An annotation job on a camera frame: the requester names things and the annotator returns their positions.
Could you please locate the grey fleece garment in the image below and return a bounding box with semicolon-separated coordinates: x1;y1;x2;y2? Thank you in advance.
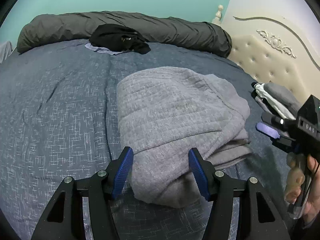
117;67;252;208

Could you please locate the person's right hand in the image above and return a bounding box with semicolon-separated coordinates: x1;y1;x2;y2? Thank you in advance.
284;153;319;225

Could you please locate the folded grey garment stack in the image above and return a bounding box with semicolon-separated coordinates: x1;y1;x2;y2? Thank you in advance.
264;82;302;115

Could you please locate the black and white garment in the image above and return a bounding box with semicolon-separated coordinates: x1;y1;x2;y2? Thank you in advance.
251;82;296;120

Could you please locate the cream tufted headboard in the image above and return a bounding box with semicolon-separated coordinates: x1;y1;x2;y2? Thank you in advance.
215;0;319;102

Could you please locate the dark grey rolled duvet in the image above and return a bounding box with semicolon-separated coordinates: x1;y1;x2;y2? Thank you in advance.
17;11;232;58

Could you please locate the light blue cloth piece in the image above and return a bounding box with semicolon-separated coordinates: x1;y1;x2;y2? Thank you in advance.
85;42;130;55

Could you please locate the black clothing item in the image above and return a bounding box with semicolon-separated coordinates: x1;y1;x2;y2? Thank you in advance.
89;24;151;55

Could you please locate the light grey sheet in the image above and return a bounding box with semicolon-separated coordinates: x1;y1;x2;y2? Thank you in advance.
0;41;13;63

